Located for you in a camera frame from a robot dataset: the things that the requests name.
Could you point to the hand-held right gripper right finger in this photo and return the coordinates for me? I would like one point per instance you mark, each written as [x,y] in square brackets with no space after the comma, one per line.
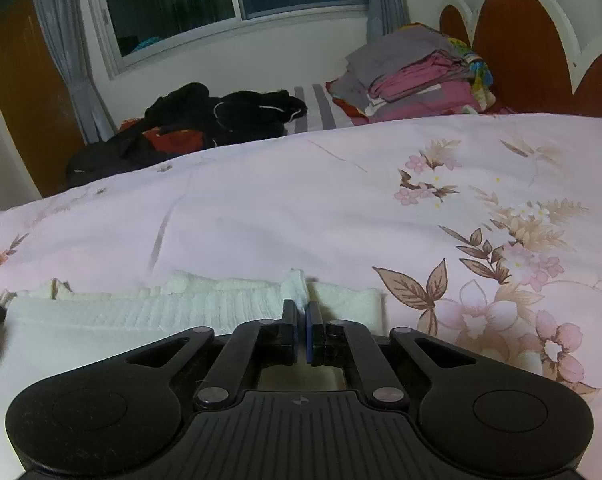
[312,332]

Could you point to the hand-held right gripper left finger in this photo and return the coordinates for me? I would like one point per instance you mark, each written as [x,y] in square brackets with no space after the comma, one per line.
[291,330]

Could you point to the white knit sweater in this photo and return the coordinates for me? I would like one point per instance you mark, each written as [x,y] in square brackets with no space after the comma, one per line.
[131,310]

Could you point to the pile of dark clothes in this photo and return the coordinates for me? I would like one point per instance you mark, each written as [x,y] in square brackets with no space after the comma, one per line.
[191,120]

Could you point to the stack of folded clothes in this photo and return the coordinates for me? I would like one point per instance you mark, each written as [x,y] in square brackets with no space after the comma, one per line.
[411,75]

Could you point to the pink floral bedsheet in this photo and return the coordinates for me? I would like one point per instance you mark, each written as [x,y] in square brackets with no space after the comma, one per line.
[306,200]

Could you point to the striped bed sheet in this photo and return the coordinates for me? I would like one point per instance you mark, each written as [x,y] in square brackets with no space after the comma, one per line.
[316,110]

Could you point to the brown wooden door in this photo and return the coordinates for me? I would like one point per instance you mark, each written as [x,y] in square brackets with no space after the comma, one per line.
[26,85]

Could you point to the grey curtain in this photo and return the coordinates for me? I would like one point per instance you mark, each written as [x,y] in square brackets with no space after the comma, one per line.
[386,0]
[71,50]

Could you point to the petal-shaped brown headboard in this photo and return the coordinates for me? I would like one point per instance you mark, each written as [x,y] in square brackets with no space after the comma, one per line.
[526,45]

